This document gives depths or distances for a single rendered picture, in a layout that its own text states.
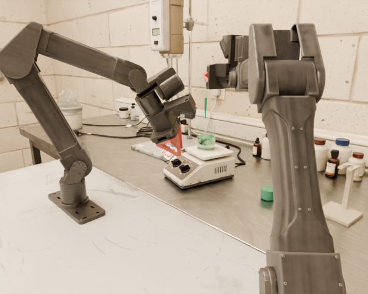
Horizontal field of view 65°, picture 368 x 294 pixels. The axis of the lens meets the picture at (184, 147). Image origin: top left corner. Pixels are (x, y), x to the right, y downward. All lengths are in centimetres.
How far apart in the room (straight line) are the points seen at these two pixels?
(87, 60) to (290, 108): 48
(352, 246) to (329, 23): 79
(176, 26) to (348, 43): 62
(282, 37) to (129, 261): 48
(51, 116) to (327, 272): 61
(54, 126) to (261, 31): 49
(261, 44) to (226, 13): 101
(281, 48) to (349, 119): 74
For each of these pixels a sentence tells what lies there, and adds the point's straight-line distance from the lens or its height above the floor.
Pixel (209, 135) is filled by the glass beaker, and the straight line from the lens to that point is 91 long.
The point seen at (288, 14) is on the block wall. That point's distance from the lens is 128.
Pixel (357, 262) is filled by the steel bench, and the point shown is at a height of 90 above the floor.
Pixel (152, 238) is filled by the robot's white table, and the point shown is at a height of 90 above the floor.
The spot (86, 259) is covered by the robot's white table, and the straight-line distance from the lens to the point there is 62.
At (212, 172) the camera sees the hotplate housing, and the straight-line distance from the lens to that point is 89.
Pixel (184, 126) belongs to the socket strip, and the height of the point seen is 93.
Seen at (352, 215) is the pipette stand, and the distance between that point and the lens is 82.
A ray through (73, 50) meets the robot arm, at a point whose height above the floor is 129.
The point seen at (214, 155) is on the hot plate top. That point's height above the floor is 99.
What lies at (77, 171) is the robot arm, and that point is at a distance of 74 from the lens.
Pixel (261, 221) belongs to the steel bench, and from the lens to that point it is 73.
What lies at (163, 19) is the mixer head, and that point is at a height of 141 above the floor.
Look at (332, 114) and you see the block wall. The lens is 121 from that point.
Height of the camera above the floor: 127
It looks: 17 degrees down
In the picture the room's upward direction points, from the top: straight up
